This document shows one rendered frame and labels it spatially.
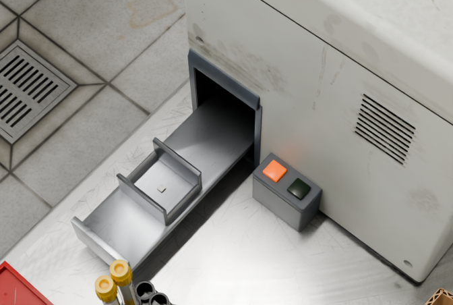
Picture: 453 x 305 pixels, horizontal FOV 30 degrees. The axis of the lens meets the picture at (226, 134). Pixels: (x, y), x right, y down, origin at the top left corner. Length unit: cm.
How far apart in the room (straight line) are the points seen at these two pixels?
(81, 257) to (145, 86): 116
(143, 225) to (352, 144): 21
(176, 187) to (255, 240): 9
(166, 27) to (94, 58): 19
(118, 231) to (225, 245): 10
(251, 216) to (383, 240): 13
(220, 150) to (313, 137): 12
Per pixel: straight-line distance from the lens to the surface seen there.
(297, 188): 76
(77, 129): 190
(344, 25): 57
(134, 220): 77
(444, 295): 64
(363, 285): 79
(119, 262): 67
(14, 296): 80
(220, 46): 71
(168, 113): 86
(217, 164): 79
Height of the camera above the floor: 161
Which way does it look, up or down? 60 degrees down
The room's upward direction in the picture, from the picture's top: 2 degrees counter-clockwise
